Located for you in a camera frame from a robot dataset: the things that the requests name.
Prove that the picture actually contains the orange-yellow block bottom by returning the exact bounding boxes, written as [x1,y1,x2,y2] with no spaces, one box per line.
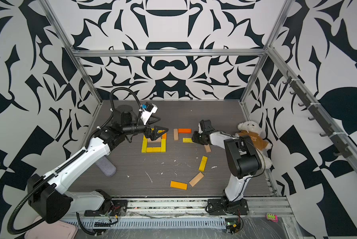
[170,181,187,190]

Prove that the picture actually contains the yellow block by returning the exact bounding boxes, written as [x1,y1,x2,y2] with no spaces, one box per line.
[160,139,166,152]
[182,138,193,143]
[146,147,161,153]
[141,145,147,153]
[142,136,148,147]
[198,156,208,172]

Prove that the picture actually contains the pink tray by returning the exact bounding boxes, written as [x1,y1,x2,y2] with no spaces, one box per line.
[25,221,78,239]

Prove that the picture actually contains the green circuit board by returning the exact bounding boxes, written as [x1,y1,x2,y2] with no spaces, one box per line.
[226,220,243,235]

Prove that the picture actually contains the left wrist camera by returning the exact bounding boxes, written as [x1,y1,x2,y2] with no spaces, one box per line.
[140,102,158,125]

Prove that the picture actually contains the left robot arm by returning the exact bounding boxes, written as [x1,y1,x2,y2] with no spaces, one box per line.
[7,87,168,235]

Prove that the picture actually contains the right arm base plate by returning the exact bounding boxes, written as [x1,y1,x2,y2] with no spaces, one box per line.
[205,198,249,216]

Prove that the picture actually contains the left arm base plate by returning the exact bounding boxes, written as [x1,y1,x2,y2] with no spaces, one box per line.
[84,199,128,217]

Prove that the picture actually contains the natural wood block bottom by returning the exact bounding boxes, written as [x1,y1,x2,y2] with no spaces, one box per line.
[189,172,204,187]

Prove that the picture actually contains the wall hook rail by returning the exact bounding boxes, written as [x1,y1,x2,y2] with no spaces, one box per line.
[284,75,354,158]

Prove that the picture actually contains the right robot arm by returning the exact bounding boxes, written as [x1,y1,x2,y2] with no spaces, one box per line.
[192,120,270,206]

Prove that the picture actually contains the natural wood block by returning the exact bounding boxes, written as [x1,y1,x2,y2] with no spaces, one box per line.
[147,137,162,143]
[204,145,211,153]
[173,128,179,141]
[189,172,204,187]

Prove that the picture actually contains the white cable duct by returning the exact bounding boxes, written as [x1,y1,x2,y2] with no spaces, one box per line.
[61,217,227,230]

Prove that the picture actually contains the white teddy bear brown shirt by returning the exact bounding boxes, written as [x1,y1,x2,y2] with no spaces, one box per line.
[235,121,273,169]

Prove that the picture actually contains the pink small device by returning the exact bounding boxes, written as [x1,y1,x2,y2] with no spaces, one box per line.
[266,213,278,222]

